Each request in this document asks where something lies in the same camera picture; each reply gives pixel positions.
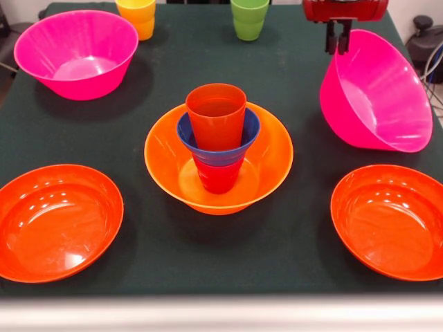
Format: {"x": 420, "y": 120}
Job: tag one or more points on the yellow plastic cup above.
{"x": 136, "y": 20}

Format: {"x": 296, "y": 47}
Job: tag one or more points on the red-orange plastic cup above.
{"x": 216, "y": 121}

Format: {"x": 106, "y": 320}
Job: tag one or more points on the blue small bowl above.
{"x": 216, "y": 157}

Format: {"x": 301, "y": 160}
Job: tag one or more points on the pink large bowl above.
{"x": 380, "y": 97}
{"x": 76, "y": 45}

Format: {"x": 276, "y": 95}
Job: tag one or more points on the dark green tablecloth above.
{"x": 225, "y": 259}

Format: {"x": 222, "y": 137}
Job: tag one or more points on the crimson plastic cup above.
{"x": 218, "y": 178}

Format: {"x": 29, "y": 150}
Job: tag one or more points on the green plastic cup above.
{"x": 249, "y": 20}

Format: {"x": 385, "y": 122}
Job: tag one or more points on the black pedestal foot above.
{"x": 420, "y": 45}
{"x": 5, "y": 24}

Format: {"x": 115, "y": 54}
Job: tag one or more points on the orange large bowl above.
{"x": 162, "y": 155}

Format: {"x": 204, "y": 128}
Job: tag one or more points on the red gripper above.
{"x": 346, "y": 10}

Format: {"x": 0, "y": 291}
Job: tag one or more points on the red shallow bowl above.
{"x": 391, "y": 224}
{"x": 55, "y": 224}

